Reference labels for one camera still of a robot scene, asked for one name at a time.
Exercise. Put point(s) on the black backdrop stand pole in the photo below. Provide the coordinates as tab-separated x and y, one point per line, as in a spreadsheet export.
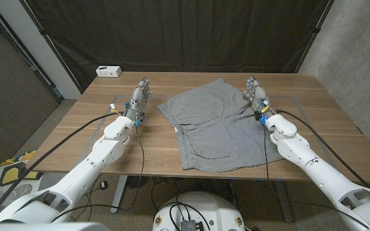
316	30
43	33

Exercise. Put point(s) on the black round grille object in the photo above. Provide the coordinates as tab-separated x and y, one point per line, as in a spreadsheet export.
137	182

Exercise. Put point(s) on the black floor plug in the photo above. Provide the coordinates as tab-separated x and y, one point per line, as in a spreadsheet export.
103	185

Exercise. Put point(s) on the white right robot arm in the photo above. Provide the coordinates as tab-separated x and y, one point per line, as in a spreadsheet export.
304	154

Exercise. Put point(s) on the white power strip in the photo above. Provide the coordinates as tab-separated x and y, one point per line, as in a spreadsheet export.
108	71

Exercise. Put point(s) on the grey table leg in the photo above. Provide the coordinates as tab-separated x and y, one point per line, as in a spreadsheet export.
284	202

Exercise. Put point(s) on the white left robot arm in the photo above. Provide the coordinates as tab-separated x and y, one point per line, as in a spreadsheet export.
101	154

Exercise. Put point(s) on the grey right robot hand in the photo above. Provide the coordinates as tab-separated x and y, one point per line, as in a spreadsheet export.
258	96

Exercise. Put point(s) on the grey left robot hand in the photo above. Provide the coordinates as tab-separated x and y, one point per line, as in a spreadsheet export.
137	101

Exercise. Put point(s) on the yellow and green item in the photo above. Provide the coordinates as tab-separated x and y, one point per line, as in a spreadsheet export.
21	157

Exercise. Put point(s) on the grey electronics box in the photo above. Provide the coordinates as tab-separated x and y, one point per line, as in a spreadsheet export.
189	225

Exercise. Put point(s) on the white robot chest cover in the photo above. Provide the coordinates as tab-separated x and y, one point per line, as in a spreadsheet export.
43	227

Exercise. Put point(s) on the grey shorts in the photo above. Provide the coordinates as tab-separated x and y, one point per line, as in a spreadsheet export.
217	128

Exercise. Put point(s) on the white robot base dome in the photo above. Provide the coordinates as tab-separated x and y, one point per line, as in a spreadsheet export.
204	208

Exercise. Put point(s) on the white table leg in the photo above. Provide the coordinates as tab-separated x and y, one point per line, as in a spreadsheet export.
119	192

